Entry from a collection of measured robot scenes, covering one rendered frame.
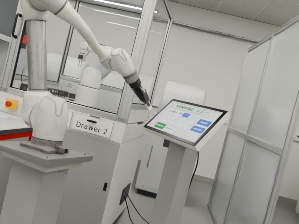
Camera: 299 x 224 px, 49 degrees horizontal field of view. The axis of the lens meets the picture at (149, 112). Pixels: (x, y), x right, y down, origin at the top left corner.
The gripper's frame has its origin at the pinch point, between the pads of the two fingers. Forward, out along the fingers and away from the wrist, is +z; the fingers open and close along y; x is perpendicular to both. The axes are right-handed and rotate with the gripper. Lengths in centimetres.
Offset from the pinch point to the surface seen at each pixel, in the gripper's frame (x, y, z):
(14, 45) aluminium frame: 27, 96, -61
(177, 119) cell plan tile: -9.2, -9.0, 17.1
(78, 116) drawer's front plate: 29, 50, -3
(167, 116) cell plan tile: -8.7, 1.8, 17.1
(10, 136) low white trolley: 73, 52, -22
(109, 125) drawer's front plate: 18.7, 33.1, 10.0
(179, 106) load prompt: -19.9, 0.6, 17.0
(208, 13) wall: -287, 240, 86
